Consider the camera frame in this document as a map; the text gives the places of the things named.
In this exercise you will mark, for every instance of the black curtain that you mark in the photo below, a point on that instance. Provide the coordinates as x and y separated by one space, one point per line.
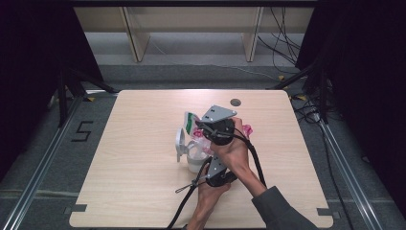
367 80
28 64

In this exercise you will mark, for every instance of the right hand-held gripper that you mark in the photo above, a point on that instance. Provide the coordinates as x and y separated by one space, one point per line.
218 113

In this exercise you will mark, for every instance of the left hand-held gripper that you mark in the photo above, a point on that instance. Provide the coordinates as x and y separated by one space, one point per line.
217 166

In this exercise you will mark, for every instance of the person's left hand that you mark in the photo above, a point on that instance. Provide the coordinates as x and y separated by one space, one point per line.
207 195

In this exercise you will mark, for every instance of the black metal stand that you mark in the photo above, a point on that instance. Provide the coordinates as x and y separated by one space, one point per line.
62 102
323 96

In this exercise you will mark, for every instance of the light wooden desk frame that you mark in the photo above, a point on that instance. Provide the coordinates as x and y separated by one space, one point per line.
137 38

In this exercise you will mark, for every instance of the aluminium floor rail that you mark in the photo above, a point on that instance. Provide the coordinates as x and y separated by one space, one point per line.
348 175
38 172

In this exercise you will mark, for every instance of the pink and white plastic bag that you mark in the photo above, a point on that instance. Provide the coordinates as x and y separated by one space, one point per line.
191 123

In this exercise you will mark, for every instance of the person's right hand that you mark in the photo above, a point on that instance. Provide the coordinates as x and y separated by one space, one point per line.
234 153

